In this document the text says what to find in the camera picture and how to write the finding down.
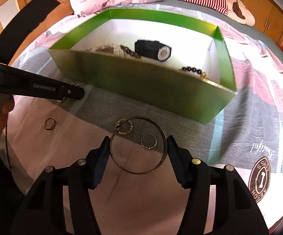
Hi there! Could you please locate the person's left hand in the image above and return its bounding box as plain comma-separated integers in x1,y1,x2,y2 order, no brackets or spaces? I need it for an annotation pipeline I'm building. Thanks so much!
0,95,15,150

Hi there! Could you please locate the green cardboard box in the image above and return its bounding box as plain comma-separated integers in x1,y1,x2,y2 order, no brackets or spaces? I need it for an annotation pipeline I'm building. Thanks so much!
48,8,238,124

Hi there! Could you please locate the cream woven bracelet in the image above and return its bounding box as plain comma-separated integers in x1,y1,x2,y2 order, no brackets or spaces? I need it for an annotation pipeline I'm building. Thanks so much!
86,42,125,55

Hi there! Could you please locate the black wrist watch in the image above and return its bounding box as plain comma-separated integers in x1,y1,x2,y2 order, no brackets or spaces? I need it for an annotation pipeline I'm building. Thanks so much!
134,39,172,62

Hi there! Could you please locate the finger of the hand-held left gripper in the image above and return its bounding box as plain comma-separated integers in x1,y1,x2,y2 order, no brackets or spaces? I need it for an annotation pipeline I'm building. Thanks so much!
0,0,61,65
63,85,86,101

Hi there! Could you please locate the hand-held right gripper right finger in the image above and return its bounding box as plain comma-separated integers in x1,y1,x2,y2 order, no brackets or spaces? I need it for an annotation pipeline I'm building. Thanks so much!
166,135,267,235

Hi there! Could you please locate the silver ring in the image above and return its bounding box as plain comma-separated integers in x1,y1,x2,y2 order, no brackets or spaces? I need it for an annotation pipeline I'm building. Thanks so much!
141,134,158,150

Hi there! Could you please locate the dark bead bracelet gold charm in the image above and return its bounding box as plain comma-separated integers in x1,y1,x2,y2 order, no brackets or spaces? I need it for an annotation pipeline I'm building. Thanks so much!
180,66,210,81

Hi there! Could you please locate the brown bead bracelet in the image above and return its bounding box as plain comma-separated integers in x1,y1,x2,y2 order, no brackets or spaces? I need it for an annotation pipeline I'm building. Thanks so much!
119,44,142,59

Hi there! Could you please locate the large metal bangle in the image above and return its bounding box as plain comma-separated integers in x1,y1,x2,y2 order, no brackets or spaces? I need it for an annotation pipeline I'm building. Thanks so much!
109,116,168,176

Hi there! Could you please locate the bronze ring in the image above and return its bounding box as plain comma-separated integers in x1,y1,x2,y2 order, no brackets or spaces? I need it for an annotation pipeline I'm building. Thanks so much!
44,118,57,130

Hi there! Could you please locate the gold beaded hoop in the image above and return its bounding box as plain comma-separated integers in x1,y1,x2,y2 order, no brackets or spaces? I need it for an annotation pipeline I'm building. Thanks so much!
115,119,134,136

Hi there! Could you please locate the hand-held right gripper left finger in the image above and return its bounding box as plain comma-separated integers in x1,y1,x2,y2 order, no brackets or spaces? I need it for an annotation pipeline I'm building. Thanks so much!
9,136,111,235

